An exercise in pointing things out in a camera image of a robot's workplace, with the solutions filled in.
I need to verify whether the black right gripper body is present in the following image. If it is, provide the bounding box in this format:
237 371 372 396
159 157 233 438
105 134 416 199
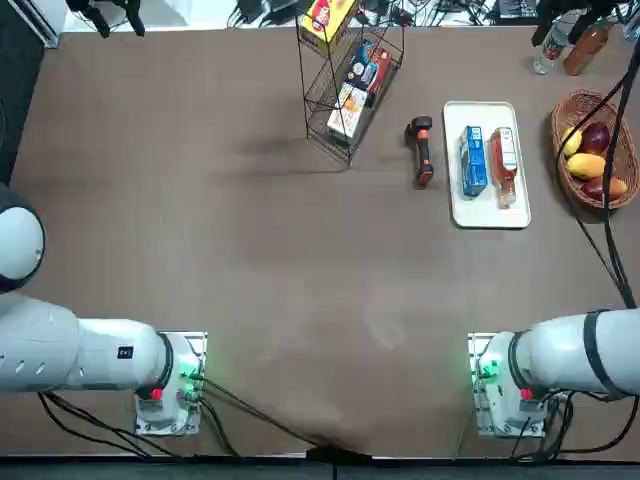
537 0 609 14

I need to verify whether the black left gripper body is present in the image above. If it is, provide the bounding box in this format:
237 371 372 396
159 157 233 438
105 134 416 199
66 0 144 12

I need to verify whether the orange black barcode scanner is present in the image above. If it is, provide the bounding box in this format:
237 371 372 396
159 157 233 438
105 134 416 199
404 115 435 190

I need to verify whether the blue Oreo cookie box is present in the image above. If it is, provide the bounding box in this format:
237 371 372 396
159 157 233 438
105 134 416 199
458 125 489 198

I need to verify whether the cream plastic tray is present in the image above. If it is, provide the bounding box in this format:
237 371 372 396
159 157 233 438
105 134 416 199
443 100 532 230

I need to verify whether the amber tea bottle white cap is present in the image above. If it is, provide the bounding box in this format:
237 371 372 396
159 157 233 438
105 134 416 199
563 17 614 77

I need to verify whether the clear water bottle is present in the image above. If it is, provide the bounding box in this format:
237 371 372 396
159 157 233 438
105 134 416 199
532 12 576 76

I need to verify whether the black labelled power adapter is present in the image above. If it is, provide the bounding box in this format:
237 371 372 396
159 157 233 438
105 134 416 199
497 0 546 21

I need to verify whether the brown wicker basket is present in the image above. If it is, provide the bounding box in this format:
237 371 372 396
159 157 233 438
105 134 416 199
550 88 640 211

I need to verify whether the dark red apple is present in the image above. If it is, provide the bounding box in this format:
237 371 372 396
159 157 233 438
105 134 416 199
579 122 612 156

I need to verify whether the small yellow mango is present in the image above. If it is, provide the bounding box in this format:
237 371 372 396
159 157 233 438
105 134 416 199
559 127 584 157

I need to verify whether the long yellow mango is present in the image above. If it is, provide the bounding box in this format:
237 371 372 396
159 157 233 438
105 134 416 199
565 152 607 180

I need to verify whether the red yellow mango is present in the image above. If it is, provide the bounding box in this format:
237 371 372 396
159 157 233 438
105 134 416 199
582 176 629 203

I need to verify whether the blue red biscuit box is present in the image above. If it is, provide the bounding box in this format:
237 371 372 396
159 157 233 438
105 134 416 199
347 39 394 96

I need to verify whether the yellow snack box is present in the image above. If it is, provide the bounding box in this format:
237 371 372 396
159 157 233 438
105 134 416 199
299 0 360 55

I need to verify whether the white orange cracker box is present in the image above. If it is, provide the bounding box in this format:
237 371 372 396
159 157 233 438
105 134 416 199
326 82 369 141

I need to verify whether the white aluminium rail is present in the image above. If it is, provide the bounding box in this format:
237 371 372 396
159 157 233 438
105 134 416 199
19 0 66 49

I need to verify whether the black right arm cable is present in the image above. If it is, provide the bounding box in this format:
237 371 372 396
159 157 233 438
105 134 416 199
574 47 640 309

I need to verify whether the black wire shelf rack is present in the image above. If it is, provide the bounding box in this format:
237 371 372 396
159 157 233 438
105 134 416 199
295 0 406 166

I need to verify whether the black right base cable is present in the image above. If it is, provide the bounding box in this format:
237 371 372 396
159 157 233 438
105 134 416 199
509 389 640 461

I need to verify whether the black base cable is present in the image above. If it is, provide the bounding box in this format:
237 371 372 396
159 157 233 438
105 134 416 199
509 389 640 461
37 377 374 459

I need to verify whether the black left base cable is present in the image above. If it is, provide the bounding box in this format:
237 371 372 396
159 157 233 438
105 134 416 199
37 377 374 459

